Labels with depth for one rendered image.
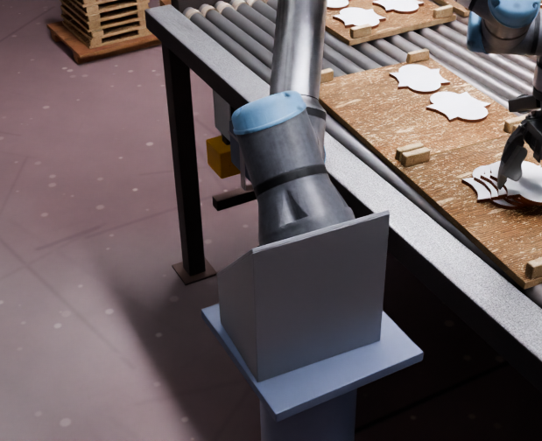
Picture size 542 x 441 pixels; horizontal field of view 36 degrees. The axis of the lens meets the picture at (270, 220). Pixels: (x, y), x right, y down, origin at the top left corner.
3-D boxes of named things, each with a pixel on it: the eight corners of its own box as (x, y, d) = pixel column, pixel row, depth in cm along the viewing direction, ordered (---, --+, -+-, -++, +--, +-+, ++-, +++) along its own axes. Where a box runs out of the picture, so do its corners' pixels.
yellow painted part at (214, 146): (221, 179, 224) (215, 100, 211) (207, 164, 231) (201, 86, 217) (248, 171, 227) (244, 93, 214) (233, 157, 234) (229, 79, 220)
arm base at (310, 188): (293, 237, 118) (271, 171, 119) (245, 261, 131) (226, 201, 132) (376, 215, 126) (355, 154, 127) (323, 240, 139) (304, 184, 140)
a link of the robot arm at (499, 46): (474, -10, 133) (545, -6, 132) (468, 13, 144) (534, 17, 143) (468, 39, 133) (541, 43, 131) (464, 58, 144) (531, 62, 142)
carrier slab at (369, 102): (393, 171, 169) (394, 164, 169) (303, 89, 200) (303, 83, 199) (534, 134, 181) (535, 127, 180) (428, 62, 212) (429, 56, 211)
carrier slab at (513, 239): (524, 290, 139) (524, 283, 138) (394, 171, 169) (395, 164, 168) (684, 236, 150) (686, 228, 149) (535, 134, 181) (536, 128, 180)
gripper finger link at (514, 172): (498, 197, 150) (530, 155, 146) (484, 179, 155) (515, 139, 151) (510, 202, 151) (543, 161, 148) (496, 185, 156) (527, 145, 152)
